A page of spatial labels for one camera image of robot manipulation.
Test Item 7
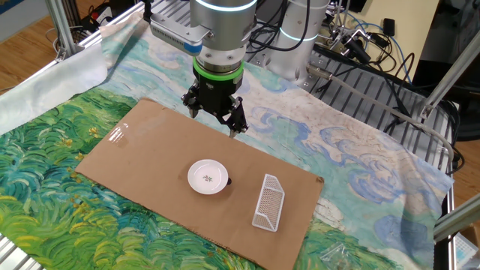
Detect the white wire mesh basket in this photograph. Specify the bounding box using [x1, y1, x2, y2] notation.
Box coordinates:
[251, 173, 286, 233]

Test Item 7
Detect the brown cardboard sheet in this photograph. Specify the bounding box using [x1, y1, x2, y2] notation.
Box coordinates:
[74, 97, 326, 270]

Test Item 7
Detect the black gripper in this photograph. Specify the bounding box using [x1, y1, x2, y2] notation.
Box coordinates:
[181, 74, 249, 139]

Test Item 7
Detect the black device with red button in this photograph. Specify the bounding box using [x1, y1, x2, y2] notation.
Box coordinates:
[80, 2, 114, 33]

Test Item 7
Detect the beige board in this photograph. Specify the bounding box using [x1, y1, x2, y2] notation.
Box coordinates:
[337, 0, 440, 82]

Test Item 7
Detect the white grid tray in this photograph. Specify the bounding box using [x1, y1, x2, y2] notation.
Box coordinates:
[452, 232, 480, 270]

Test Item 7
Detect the painted landscape tablecloth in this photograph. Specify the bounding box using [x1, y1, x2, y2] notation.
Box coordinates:
[0, 10, 455, 270]

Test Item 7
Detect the clear plastic bag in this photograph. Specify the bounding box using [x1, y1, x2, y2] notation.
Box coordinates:
[319, 241, 356, 270]

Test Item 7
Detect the aluminium frame post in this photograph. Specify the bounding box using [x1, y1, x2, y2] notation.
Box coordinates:
[418, 29, 480, 122]
[44, 0, 79, 62]
[433, 194, 480, 243]

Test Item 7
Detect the grey corrugated hose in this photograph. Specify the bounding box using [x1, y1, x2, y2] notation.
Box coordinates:
[306, 63, 457, 174]

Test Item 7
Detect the blue cable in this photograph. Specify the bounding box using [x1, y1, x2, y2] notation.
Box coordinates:
[346, 14, 413, 84]

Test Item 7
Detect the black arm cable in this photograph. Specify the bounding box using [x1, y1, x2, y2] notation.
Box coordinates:
[247, 0, 312, 53]

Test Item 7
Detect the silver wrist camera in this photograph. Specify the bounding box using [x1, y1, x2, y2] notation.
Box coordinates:
[148, 13, 212, 57]

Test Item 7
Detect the black power adapter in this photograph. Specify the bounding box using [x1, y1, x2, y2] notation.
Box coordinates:
[382, 17, 397, 38]

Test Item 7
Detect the white plate with flower print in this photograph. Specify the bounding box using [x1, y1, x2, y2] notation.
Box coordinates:
[187, 158, 230, 196]

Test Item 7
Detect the black camera on metal bracket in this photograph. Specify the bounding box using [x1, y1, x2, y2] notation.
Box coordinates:
[328, 25, 373, 65]

